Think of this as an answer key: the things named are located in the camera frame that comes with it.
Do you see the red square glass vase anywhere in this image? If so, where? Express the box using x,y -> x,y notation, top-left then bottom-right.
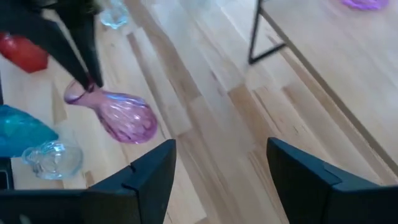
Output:
0,32 -> 50,74

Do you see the clear scalloped squat glass vase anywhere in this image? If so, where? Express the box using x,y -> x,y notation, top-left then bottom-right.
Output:
21,139 -> 84,180

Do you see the teal square cut-glass vase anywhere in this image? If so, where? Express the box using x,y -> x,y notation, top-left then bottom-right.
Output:
0,105 -> 59,158

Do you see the clear square glass vase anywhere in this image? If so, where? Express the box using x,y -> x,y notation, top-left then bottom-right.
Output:
99,0 -> 130,30

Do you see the pink tall swirl glass vase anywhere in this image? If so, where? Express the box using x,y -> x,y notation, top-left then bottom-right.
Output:
340,0 -> 389,11

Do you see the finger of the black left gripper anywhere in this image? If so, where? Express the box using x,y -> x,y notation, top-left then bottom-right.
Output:
57,9 -> 104,88
0,6 -> 91,90

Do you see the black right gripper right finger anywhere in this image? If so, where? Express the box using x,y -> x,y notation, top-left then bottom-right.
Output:
266,138 -> 398,224

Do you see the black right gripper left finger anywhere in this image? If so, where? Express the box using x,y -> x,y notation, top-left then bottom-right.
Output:
0,139 -> 177,224

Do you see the black aluminium table frame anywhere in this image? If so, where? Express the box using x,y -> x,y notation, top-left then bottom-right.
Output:
0,157 -> 15,190

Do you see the pink bulbous glass vase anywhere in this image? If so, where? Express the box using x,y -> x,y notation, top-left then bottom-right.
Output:
63,79 -> 159,144

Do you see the wooden shelf black metal frame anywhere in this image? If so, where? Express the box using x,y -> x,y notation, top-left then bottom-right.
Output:
248,0 -> 398,178

